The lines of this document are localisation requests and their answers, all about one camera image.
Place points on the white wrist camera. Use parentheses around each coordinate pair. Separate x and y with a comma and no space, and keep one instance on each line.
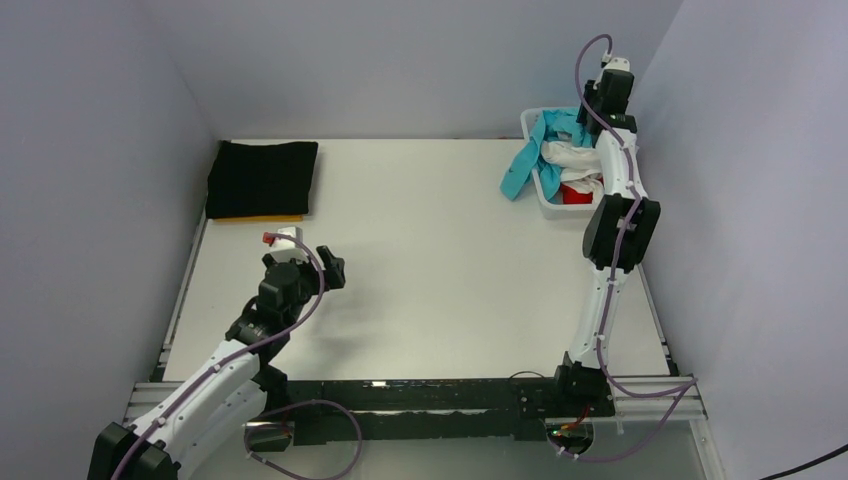
(615,65)
(284,245)

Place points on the folded black t shirt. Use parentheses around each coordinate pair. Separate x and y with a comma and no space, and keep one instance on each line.
(261,180)

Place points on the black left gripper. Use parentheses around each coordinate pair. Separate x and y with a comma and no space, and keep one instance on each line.
(332,276)

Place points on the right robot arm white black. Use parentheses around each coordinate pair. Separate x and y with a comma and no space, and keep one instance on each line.
(614,242)

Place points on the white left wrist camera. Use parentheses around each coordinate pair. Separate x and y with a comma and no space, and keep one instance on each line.
(284,245)

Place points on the aluminium table frame rail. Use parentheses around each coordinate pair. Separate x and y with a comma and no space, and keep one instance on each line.
(641,398)

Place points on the white t shirt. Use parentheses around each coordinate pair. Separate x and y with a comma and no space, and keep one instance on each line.
(580,167)

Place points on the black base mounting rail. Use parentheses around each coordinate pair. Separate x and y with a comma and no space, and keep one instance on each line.
(316,412)

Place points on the white plastic laundry basket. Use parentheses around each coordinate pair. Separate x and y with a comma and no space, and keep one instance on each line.
(550,209)

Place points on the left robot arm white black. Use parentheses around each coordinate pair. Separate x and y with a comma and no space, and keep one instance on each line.
(235,384)

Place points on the red t shirt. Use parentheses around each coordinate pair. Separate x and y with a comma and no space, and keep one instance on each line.
(579,193)

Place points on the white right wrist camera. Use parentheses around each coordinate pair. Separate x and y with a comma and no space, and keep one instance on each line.
(615,65)

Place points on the turquoise t shirt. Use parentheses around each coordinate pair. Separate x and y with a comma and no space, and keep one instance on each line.
(556,125)

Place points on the folded yellow t shirt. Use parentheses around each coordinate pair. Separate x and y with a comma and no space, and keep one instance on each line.
(286,219)

